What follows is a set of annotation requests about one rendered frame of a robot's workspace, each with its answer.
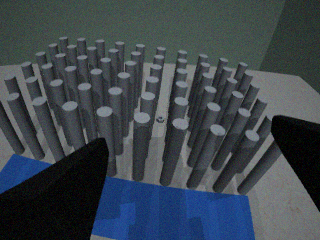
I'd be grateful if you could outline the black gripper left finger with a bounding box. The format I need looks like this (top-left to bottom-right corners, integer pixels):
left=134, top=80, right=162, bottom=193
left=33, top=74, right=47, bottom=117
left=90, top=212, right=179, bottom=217
left=0, top=137, right=109, bottom=240

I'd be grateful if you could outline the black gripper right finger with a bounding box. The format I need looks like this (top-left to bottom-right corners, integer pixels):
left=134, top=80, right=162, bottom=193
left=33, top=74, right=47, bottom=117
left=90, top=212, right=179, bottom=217
left=271, top=115, right=320, bottom=212

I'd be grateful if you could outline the blue flat strip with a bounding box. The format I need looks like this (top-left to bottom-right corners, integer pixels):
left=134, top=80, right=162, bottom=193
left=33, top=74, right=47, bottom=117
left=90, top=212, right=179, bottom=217
left=0, top=155, right=255, bottom=240

